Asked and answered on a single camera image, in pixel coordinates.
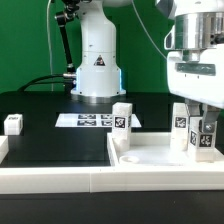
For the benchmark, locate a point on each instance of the white sheet with fiducial markers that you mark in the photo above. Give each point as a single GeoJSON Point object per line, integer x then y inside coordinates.
{"type": "Point", "coordinates": [83, 120]}

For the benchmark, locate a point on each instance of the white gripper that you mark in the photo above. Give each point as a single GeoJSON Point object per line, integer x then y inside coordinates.
{"type": "Point", "coordinates": [202, 82]}

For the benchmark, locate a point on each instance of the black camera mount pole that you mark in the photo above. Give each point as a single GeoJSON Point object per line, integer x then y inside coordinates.
{"type": "Point", "coordinates": [62, 18]}

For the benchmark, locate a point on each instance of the white square table top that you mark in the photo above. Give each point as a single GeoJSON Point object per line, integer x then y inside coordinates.
{"type": "Point", "coordinates": [153, 149]}

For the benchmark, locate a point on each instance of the white workspace frame wall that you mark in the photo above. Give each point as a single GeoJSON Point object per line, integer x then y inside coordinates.
{"type": "Point", "coordinates": [110, 178]}

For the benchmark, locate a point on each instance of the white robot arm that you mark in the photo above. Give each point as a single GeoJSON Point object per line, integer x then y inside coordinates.
{"type": "Point", "coordinates": [195, 45]}

